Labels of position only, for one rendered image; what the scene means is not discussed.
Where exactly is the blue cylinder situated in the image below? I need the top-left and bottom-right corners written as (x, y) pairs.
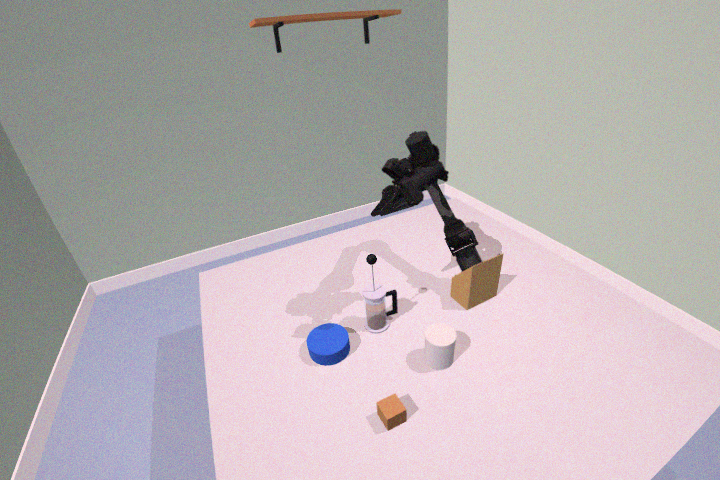
top-left (307, 323), bottom-right (350, 366)

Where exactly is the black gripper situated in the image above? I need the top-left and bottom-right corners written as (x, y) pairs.
top-left (371, 168), bottom-right (430, 217)

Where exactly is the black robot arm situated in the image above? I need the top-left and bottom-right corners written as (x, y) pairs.
top-left (382, 131), bottom-right (482, 272)

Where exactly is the glass coffee press with black knob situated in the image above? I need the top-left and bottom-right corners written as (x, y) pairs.
top-left (362, 254), bottom-right (398, 334)

